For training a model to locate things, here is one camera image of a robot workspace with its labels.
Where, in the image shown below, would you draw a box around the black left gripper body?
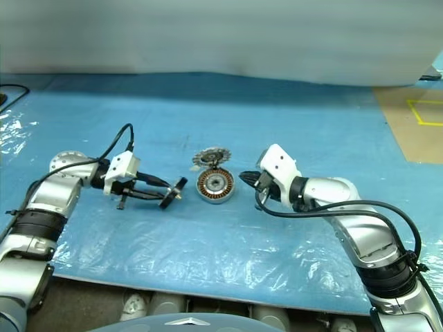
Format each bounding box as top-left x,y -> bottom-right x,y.
110,176 -> 140,211

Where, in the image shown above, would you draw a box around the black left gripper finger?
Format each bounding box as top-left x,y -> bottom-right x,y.
136,172 -> 171,189
125,190 -> 167,201

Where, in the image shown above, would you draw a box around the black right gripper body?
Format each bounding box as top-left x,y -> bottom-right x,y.
253,170 -> 282,203

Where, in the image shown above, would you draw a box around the silver motor stator copper windings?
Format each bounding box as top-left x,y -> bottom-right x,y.
195,166 -> 237,205

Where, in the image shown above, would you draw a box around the silver finned rotor disc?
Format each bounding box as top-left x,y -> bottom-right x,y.
192,147 -> 232,171

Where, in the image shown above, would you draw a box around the blue plastic-covered table mat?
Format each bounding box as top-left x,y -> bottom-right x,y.
0,71 -> 443,316

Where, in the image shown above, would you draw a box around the grey rounded shape under table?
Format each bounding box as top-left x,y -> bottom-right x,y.
251,305 -> 291,330
148,292 -> 186,316

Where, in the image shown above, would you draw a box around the white rounded shape under table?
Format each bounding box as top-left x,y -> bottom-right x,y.
330,317 -> 358,332
118,293 -> 148,322

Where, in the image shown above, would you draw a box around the grey robot torso with emblem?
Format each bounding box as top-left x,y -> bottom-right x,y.
86,313 -> 275,332

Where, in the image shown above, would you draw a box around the brown cardboard sheet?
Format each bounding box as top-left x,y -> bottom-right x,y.
372,84 -> 443,164

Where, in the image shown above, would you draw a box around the white foam backdrop sheet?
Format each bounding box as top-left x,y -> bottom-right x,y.
0,0 -> 443,87

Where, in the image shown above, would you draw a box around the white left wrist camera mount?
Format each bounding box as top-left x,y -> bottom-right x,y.
102,151 -> 141,195

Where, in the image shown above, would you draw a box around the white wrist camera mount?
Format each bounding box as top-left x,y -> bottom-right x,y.
258,144 -> 301,208
102,151 -> 141,195

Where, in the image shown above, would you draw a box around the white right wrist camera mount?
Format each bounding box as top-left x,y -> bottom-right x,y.
258,144 -> 301,208

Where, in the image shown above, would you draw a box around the black cable on table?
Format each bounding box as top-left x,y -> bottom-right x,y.
0,83 -> 30,113

